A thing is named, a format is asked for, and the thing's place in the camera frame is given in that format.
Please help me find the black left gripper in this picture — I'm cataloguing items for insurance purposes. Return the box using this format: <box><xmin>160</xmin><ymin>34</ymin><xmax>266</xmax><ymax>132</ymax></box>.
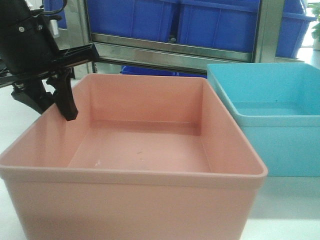
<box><xmin>0</xmin><ymin>0</ymin><xmax>99</xmax><ymax>121</ymax></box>

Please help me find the pink plastic box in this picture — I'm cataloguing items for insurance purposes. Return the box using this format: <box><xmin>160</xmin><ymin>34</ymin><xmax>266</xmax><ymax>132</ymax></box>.
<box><xmin>0</xmin><ymin>74</ymin><xmax>268</xmax><ymax>240</ymax></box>

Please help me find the light blue plastic box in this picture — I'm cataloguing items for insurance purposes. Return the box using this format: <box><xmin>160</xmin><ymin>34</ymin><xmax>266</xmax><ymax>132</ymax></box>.
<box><xmin>207</xmin><ymin>62</ymin><xmax>320</xmax><ymax>177</ymax></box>

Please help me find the stainless steel shelf rack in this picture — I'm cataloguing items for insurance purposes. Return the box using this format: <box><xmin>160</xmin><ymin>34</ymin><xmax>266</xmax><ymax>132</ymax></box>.
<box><xmin>57</xmin><ymin>0</ymin><xmax>299</xmax><ymax>75</ymax></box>

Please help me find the blue bin on lower shelf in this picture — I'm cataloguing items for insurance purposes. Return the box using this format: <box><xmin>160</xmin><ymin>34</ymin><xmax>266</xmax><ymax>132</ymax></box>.
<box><xmin>120</xmin><ymin>65</ymin><xmax>207</xmax><ymax>78</ymax></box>

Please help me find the blue plastic bin left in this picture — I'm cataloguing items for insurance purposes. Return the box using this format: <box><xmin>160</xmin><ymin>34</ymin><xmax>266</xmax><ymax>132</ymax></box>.
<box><xmin>86</xmin><ymin>0</ymin><xmax>179</xmax><ymax>42</ymax></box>

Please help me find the blue plastic bin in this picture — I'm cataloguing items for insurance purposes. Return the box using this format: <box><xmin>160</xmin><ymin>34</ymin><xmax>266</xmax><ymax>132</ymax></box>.
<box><xmin>86</xmin><ymin>0</ymin><xmax>179</xmax><ymax>42</ymax></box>
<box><xmin>176</xmin><ymin>0</ymin><xmax>259</xmax><ymax>53</ymax></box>

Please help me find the blue plastic bin right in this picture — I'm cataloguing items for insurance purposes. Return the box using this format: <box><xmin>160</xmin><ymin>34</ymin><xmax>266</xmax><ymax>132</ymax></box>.
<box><xmin>176</xmin><ymin>0</ymin><xmax>259</xmax><ymax>53</ymax></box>

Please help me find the blue bin far right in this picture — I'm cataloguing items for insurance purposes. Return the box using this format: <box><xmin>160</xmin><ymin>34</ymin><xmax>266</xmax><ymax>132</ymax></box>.
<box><xmin>275</xmin><ymin>0</ymin><xmax>317</xmax><ymax>59</ymax></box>

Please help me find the green potted plant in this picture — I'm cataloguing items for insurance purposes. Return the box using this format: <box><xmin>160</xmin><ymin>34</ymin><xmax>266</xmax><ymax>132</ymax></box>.
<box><xmin>307</xmin><ymin>1</ymin><xmax>320</xmax><ymax>51</ymax></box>

